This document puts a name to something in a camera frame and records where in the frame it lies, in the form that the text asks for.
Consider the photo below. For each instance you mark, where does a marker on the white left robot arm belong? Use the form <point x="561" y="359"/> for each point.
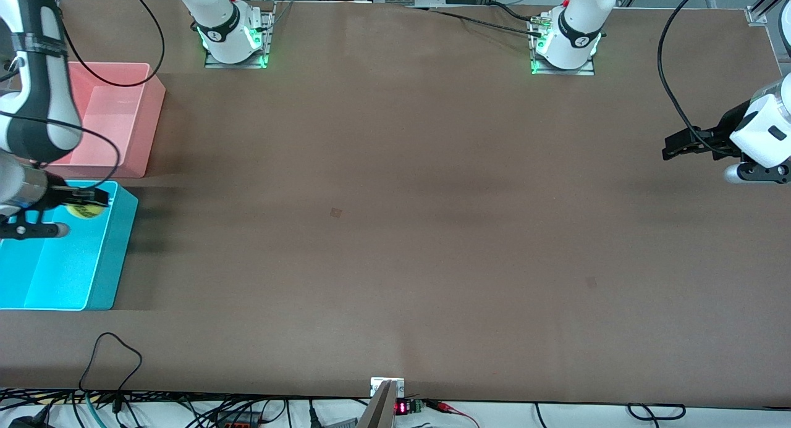
<point x="578" y="33"/>

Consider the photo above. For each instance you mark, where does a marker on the red digit display module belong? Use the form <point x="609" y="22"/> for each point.
<point x="408" y="407"/>

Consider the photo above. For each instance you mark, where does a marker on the blue plastic bin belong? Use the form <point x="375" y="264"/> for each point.
<point x="68" y="267"/>

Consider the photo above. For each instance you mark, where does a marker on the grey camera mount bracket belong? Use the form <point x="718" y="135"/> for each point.
<point x="380" y="409"/>

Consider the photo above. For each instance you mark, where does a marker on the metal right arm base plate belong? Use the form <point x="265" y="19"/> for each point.
<point x="262" y="42"/>

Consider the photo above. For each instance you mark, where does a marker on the yellow tennis ball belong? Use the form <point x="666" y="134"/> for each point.
<point x="85" y="212"/>

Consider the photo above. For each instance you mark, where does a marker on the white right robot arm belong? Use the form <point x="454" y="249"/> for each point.
<point x="37" y="107"/>

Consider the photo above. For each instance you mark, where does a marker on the aluminium frame corner post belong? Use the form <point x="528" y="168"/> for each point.
<point x="763" y="8"/>

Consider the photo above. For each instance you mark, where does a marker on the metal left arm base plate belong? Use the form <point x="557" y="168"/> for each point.
<point x="587" y="70"/>

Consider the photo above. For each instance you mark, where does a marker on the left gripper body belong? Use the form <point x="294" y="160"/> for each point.
<point x="720" y="133"/>

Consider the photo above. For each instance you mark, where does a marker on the pink plastic bin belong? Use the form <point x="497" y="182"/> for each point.
<point x="117" y="125"/>

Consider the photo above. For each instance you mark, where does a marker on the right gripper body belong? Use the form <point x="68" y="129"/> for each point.
<point x="60" y="195"/>

